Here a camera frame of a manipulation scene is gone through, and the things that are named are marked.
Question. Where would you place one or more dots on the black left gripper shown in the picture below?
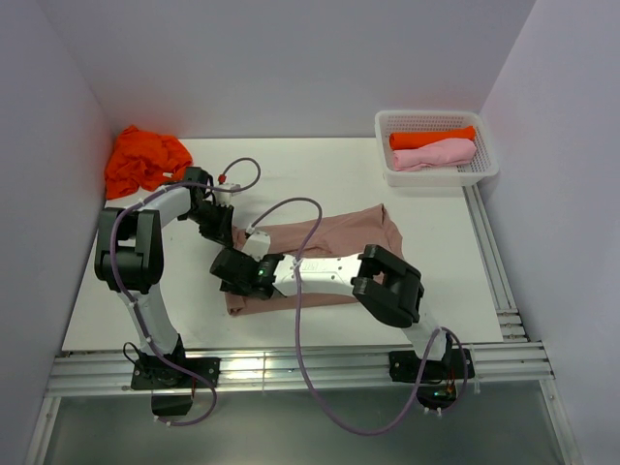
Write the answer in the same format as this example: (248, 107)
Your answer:
(222, 233)

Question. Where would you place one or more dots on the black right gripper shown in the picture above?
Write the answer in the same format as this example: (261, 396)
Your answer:
(237, 289)

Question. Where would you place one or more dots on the dusty pink t-shirt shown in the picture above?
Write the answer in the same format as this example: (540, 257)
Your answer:
(337, 236)

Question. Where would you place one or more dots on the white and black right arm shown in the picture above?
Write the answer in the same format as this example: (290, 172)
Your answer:
(385, 285)

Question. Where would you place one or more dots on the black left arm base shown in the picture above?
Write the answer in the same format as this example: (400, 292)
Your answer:
(172, 391)

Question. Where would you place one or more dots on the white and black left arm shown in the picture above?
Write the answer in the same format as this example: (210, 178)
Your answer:
(129, 258)

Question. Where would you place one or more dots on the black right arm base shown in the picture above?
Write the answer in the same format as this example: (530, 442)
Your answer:
(438, 389)

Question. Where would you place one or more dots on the crumpled orange t-shirt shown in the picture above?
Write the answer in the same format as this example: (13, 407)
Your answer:
(144, 160)

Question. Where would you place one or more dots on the rolled orange t-shirt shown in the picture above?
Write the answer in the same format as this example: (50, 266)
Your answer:
(414, 140)

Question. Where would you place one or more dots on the white perforated plastic basket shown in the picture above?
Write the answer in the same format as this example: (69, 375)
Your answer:
(483, 165)

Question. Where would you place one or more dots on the rolled light pink t-shirt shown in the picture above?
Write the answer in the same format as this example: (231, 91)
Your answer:
(444, 153)

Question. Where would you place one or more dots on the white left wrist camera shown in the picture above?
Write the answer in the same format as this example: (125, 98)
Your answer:
(227, 186)

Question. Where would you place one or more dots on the aluminium frame rail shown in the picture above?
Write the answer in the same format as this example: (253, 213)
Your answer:
(108, 373)

